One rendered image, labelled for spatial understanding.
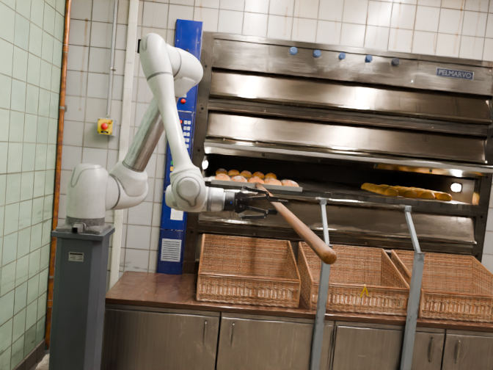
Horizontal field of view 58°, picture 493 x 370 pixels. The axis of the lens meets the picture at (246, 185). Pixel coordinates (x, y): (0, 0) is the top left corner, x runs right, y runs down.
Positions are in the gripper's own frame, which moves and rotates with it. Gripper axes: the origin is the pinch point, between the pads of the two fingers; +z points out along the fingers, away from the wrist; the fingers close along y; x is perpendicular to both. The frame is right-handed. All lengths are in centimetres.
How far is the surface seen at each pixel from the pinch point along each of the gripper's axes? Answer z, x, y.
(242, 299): -4, -66, 59
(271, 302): 11, -66, 59
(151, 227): -62, -117, 34
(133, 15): -83, -116, -94
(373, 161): 69, -100, -21
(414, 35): 91, -114, -102
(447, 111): 117, -113, -57
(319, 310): 35, -55, 57
